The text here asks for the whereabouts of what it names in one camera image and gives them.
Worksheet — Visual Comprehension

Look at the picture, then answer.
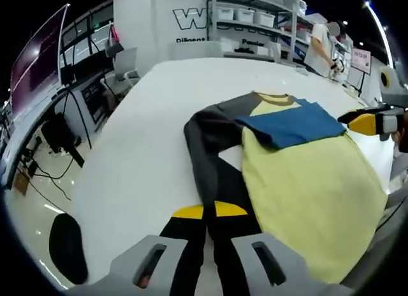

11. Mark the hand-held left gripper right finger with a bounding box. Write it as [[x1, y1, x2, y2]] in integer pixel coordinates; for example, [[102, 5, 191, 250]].
[[213, 201, 350, 296]]

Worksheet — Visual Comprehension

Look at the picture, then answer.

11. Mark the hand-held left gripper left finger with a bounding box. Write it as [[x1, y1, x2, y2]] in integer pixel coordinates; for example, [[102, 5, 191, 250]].
[[68, 205, 207, 296]]

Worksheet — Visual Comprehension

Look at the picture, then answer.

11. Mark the yellow raglan garment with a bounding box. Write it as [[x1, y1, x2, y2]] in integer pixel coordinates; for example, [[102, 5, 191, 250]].
[[183, 91, 389, 285]]

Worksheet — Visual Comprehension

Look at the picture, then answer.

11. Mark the person's right hand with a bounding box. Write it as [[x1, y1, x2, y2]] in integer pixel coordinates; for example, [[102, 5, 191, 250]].
[[395, 112, 408, 150]]

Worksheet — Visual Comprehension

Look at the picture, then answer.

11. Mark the display screen on stand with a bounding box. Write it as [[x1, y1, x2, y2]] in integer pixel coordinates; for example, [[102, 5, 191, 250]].
[[350, 47, 372, 96]]

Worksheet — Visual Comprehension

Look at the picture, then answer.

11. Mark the black oval pad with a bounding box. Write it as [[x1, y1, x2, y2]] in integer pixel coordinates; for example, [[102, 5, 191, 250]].
[[49, 212, 89, 284]]

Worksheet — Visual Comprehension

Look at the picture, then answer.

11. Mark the grey mesh chair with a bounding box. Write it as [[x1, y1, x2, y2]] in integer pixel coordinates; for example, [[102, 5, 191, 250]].
[[342, 168, 408, 289]]

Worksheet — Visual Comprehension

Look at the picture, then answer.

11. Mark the white storage bin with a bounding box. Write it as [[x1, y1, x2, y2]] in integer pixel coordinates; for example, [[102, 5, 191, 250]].
[[216, 7, 236, 20], [254, 10, 277, 26], [235, 8, 255, 22]]

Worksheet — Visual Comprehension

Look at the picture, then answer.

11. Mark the grey metal shelving unit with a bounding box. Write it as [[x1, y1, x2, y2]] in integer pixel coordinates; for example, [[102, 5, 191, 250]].
[[206, 0, 309, 59]]

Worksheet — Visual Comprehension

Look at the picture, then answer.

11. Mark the black computer tower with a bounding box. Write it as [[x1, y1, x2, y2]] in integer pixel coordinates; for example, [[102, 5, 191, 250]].
[[40, 119, 86, 168]]

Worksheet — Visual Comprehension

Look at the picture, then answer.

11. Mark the brown cardboard box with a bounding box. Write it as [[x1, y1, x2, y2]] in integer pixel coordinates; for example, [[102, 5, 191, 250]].
[[12, 173, 32, 195]]

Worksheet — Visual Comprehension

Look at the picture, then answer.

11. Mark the grey office chair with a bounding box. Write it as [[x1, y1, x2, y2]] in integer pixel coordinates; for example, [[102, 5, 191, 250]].
[[101, 47, 142, 98]]

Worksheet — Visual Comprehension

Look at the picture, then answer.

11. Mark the long white office desk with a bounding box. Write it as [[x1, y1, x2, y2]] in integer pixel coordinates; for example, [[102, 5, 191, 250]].
[[0, 71, 115, 188]]

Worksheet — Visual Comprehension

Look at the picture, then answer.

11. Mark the pink hanging bag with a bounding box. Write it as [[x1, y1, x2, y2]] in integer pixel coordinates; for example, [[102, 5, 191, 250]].
[[106, 23, 124, 57]]

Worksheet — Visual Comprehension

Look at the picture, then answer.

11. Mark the large display screen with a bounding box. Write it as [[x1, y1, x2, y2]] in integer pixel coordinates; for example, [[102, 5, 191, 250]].
[[8, 3, 70, 103]]

